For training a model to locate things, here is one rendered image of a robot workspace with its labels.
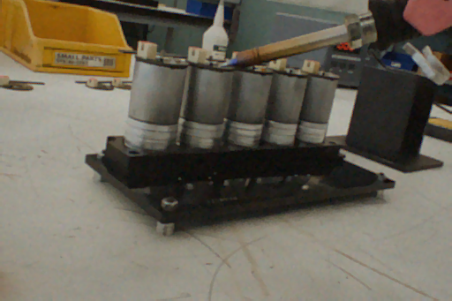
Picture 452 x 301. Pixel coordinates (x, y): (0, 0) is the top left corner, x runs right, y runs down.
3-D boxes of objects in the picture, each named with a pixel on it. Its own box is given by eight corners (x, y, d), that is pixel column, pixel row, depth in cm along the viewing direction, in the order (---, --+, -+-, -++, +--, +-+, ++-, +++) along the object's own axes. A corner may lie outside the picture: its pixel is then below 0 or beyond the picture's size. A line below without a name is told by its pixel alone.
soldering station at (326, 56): (373, 92, 82) (389, 32, 80) (318, 86, 76) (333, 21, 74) (314, 73, 95) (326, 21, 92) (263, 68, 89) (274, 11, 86)
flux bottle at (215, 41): (221, 76, 68) (234, 0, 66) (196, 71, 68) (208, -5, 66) (222, 73, 71) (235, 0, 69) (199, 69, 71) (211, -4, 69)
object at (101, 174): (302, 158, 35) (305, 142, 35) (393, 199, 30) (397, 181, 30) (81, 175, 25) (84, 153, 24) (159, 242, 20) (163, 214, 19)
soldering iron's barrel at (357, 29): (240, 79, 24) (379, 43, 23) (232, 46, 24) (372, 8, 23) (243, 75, 25) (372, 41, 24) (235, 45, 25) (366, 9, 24)
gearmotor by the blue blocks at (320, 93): (328, 157, 32) (348, 76, 31) (303, 159, 30) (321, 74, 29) (300, 145, 34) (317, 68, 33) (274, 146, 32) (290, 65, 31)
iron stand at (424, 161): (363, 205, 39) (468, 124, 33) (304, 116, 42) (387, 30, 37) (402, 196, 43) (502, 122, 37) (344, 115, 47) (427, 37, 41)
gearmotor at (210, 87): (226, 165, 26) (244, 68, 25) (187, 168, 25) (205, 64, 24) (199, 150, 28) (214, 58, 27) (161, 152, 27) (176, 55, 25)
